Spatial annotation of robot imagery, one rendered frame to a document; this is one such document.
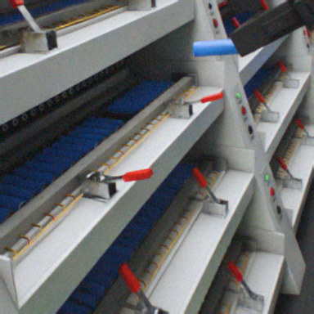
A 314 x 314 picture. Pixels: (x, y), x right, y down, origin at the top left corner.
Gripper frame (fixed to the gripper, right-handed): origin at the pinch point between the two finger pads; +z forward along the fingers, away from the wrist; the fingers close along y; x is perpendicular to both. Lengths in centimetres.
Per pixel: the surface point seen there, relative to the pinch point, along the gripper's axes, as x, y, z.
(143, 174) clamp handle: -6.8, -13.0, 15.3
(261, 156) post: -26, 37, 24
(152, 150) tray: -7.9, 0.5, 22.0
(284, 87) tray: -25, 83, 27
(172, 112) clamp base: -6.1, 13.3, 23.2
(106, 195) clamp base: -7.5, -13.3, 21.4
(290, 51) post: -18, 100, 26
